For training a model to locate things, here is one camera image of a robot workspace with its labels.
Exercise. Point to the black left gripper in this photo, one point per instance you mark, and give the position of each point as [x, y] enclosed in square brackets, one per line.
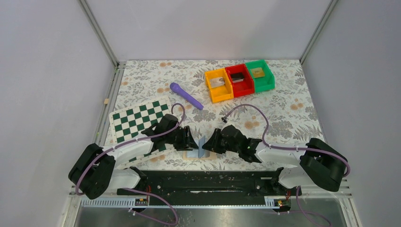
[186, 138]

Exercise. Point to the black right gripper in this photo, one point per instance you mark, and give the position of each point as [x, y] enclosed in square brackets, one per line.
[218, 141]

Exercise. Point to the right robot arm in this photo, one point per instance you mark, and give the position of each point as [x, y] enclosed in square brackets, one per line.
[315, 163]

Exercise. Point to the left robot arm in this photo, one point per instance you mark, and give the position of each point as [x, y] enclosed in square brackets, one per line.
[98, 170]

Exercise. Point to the silver card in yellow bin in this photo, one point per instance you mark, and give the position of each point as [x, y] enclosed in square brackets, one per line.
[217, 82]

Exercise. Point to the black card in red bin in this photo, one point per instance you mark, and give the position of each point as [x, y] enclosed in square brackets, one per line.
[237, 77]

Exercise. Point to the floral patterned table mat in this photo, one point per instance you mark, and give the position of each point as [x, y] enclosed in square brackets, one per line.
[287, 111]

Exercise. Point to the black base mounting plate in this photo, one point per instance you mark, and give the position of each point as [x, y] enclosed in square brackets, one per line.
[211, 185]

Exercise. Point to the yellow plastic bin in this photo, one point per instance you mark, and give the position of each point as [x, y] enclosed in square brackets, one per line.
[221, 93]

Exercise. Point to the purple toy microphone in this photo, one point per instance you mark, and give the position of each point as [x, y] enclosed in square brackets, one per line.
[178, 90]

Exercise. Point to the green white chessboard mat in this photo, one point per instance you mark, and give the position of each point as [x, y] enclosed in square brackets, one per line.
[129, 122]

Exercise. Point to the red plastic bin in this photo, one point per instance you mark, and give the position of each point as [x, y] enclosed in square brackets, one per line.
[246, 87]

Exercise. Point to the green plastic bin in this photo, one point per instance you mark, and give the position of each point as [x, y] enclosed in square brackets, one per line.
[265, 83]

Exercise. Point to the white slotted cable duct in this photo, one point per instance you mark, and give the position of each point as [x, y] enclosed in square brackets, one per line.
[141, 203]

